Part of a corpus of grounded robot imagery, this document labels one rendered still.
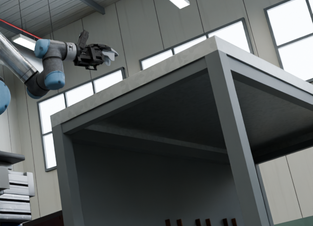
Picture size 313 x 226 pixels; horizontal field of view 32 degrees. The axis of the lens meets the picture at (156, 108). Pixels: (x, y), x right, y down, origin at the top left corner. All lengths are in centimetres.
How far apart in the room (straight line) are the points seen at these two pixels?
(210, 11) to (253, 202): 1076
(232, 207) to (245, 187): 117
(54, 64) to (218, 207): 89
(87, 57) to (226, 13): 967
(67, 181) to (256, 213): 60
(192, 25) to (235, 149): 1076
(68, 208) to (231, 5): 1038
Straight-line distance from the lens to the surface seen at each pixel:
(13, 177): 200
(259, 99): 191
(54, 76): 204
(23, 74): 216
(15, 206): 197
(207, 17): 1188
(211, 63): 133
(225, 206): 235
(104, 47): 221
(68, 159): 161
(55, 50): 209
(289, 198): 1049
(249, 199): 124
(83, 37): 222
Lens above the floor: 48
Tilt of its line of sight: 19 degrees up
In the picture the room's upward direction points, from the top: 11 degrees counter-clockwise
